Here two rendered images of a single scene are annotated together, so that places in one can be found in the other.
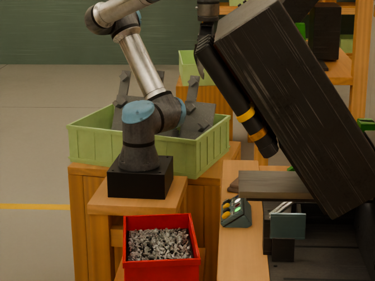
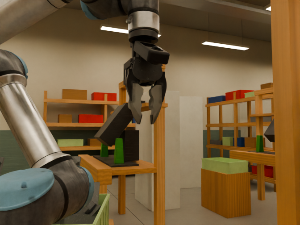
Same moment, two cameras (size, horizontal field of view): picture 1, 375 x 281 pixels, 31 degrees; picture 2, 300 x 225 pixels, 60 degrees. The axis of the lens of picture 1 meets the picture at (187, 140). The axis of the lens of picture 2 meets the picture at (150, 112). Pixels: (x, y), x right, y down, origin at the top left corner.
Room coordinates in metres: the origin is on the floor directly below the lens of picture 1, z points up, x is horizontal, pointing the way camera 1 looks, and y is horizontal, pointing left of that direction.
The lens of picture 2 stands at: (1.73, 0.17, 1.27)
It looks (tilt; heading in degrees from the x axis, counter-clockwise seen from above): 4 degrees up; 335
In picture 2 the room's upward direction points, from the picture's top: straight up
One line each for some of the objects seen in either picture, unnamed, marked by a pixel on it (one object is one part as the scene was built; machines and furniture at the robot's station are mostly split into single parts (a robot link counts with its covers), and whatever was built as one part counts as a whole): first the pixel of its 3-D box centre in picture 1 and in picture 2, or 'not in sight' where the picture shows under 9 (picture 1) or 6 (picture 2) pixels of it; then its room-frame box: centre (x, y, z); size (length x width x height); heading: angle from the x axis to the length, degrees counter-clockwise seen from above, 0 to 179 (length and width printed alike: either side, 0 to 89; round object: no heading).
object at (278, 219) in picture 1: (287, 237); not in sight; (1.67, -0.27, 0.97); 0.10 x 0.02 x 0.14; 86
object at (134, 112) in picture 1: (139, 121); (25, 203); (2.34, 0.17, 1.11); 0.13 x 0.12 x 0.14; 136
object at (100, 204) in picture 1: (139, 194); not in sight; (2.34, 0.18, 0.83); 0.32 x 0.32 x 0.04; 83
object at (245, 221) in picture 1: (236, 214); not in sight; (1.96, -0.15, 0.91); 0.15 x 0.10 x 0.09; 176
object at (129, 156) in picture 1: (138, 151); not in sight; (2.34, 0.18, 1.00); 0.15 x 0.15 x 0.10
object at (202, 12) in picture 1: (207, 10); (142, 27); (2.29, -0.07, 1.51); 0.08 x 0.08 x 0.05
